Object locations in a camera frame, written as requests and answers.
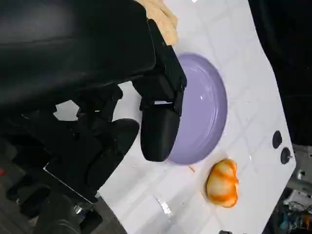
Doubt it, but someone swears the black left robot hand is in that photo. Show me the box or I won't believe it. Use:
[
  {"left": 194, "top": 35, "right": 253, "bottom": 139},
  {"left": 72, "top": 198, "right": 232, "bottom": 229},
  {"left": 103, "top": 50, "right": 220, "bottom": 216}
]
[{"left": 0, "top": 0, "right": 188, "bottom": 204}]

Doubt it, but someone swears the lilac plate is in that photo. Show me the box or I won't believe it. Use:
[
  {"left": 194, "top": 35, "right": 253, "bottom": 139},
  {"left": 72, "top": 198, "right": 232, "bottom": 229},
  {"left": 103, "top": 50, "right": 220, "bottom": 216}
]
[{"left": 167, "top": 53, "right": 229, "bottom": 166}]

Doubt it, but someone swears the black round table grommet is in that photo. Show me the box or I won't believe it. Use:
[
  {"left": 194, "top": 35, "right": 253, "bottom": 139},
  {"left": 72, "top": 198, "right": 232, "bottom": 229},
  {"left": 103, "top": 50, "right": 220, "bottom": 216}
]
[{"left": 272, "top": 130, "right": 283, "bottom": 149}]

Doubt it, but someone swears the black table knob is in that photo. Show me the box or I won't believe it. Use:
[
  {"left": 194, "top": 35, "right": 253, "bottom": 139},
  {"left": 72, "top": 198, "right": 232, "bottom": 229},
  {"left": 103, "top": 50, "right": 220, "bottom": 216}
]
[{"left": 280, "top": 147, "right": 293, "bottom": 165}]

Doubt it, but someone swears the workshop equipment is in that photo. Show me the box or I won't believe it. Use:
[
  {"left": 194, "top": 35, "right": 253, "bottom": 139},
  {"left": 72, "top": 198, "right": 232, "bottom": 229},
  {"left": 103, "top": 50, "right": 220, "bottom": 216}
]
[{"left": 277, "top": 143, "right": 312, "bottom": 234}]

